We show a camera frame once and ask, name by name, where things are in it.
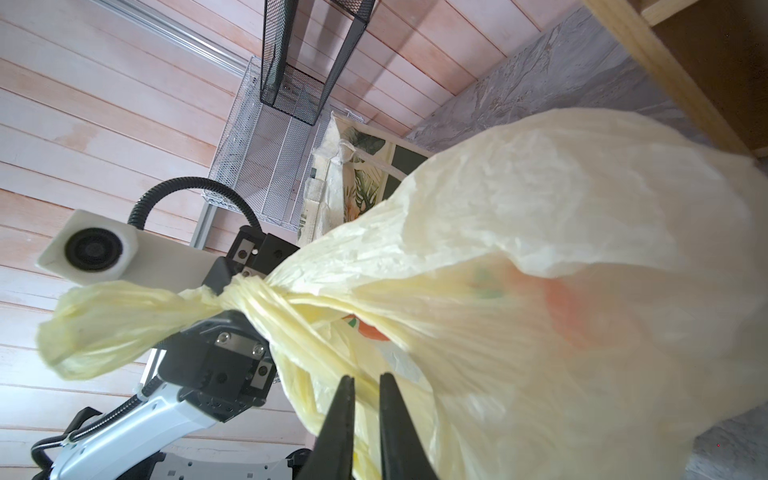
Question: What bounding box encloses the wooden three-tier shelf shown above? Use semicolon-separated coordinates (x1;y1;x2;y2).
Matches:
586;0;767;159

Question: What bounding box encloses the black mesh wall basket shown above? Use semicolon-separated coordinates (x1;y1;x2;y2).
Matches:
260;1;375;125

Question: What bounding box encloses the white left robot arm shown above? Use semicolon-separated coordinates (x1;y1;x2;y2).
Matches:
32;177;295;479

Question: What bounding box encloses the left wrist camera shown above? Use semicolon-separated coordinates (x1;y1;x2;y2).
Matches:
36;210;217;293

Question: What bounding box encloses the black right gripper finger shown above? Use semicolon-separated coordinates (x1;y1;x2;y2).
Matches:
379;373;438;480

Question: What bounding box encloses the cream canvas tote bag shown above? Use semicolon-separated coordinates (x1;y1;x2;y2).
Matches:
298;113;432;247

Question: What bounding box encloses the orange-print plastic grocery bag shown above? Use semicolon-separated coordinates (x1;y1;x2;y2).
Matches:
36;109;767;479

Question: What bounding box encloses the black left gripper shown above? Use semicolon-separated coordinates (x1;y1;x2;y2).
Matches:
157;225;355;480

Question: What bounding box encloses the white wire mesh rack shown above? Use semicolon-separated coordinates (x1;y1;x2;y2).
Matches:
208;57;359;232

